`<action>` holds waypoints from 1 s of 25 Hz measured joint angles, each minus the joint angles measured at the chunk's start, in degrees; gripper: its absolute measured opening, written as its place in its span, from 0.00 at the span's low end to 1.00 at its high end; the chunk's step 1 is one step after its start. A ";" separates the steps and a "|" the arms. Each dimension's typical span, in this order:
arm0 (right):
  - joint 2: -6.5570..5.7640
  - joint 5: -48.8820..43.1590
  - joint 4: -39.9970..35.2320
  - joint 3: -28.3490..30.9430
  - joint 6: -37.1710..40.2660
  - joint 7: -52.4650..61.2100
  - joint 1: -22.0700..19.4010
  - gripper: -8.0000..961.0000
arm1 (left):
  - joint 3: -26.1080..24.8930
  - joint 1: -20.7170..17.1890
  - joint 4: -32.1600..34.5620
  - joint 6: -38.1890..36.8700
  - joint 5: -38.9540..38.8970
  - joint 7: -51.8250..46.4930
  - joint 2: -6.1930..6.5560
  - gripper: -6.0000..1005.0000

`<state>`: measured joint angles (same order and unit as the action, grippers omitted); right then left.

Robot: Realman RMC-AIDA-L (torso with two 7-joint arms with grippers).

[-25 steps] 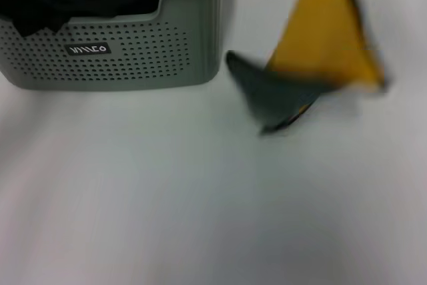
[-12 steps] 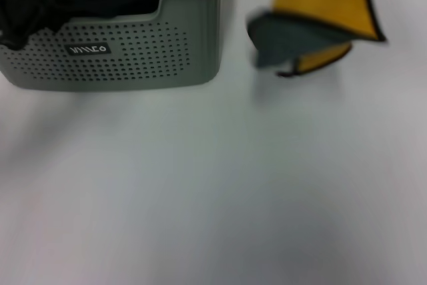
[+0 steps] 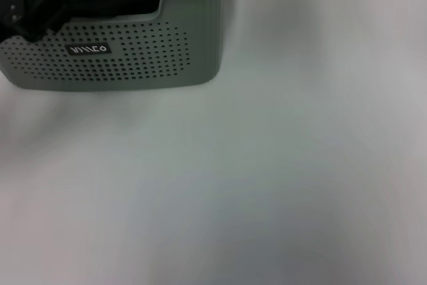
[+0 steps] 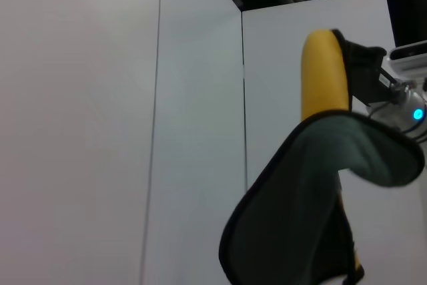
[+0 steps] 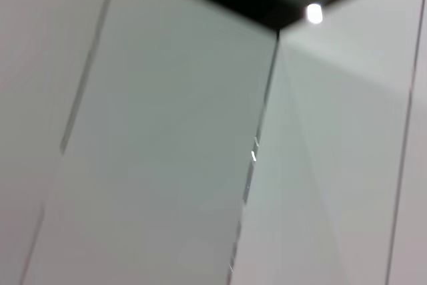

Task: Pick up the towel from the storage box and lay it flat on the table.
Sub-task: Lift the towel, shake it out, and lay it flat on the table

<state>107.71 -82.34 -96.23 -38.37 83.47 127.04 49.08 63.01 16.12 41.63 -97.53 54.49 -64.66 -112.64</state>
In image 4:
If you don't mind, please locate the white robot head housing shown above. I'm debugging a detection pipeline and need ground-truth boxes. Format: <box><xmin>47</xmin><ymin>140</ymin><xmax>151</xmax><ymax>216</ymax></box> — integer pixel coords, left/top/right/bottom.
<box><xmin>389</xmin><ymin>40</ymin><xmax>427</xmax><ymax>73</ymax></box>

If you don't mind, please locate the grey right wrist cable connector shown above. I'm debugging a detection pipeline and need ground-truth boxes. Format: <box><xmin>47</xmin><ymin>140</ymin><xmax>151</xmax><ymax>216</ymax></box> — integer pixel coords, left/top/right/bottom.
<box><xmin>390</xmin><ymin>79</ymin><xmax>412</xmax><ymax>97</ymax></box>

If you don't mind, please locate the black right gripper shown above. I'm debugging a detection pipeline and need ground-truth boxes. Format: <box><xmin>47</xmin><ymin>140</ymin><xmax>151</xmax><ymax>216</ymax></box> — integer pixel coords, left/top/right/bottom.
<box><xmin>350</xmin><ymin>61</ymin><xmax>400</xmax><ymax>106</ymax></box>

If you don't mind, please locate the green yellow towel black trim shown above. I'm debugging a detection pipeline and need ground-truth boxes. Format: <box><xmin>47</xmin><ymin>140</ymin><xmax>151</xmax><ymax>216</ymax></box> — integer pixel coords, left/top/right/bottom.
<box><xmin>218</xmin><ymin>28</ymin><xmax>427</xmax><ymax>285</ymax></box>

